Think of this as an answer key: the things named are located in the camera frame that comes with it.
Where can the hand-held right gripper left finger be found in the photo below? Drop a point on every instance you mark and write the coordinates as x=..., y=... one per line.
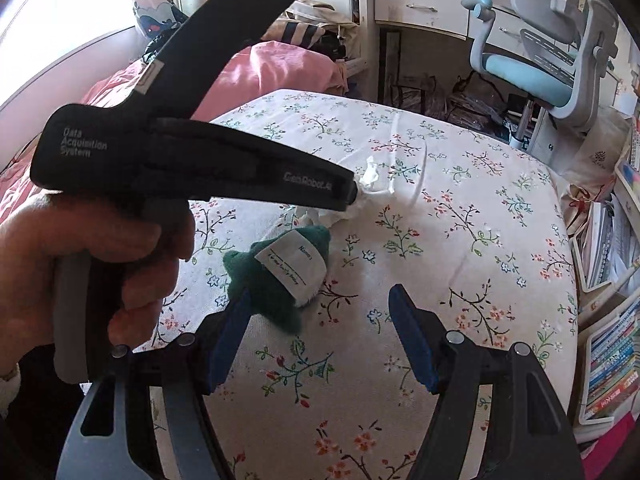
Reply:
x=230, y=340

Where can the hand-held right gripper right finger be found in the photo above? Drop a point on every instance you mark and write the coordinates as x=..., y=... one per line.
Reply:
x=412, y=340

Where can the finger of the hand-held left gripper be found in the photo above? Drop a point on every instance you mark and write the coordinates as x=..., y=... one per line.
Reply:
x=352, y=192

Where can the white tissue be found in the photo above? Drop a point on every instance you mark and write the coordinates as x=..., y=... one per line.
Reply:
x=372, y=177

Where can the green plush with white label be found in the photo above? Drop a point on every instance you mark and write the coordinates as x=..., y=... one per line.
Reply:
x=272, y=285

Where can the person's left hand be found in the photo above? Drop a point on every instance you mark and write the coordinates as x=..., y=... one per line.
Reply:
x=30, y=270

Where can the floral tablecloth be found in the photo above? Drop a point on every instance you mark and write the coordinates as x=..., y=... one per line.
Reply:
x=450, y=260

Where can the black plastic bag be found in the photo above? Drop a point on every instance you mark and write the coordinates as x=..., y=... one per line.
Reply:
x=156, y=46

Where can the pale curved headboard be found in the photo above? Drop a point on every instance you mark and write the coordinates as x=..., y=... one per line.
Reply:
x=60, y=75

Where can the blue whale print cushion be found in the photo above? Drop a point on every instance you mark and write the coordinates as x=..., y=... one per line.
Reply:
x=160, y=17

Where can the pink blanket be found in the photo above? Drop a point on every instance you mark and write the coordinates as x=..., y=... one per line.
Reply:
x=280, y=70

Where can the dark cloth bag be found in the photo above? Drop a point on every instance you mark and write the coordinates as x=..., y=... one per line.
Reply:
x=330, y=46

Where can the pink dark striped cloth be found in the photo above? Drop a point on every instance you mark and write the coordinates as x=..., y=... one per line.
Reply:
x=295, y=32

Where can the cream tote bag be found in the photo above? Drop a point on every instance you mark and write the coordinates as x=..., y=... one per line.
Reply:
x=320, y=10

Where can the white desk with drawers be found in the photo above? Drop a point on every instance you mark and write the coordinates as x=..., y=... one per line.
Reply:
x=425, y=7

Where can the row of colourful books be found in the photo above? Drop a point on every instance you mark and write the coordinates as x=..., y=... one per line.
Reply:
x=615, y=360

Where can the stack of white folders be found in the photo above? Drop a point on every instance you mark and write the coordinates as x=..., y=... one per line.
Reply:
x=607, y=245

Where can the pink shopping bag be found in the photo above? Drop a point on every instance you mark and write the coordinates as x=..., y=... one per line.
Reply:
x=600, y=450

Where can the white bag with tree logo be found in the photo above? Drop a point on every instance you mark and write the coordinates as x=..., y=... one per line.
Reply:
x=597, y=155

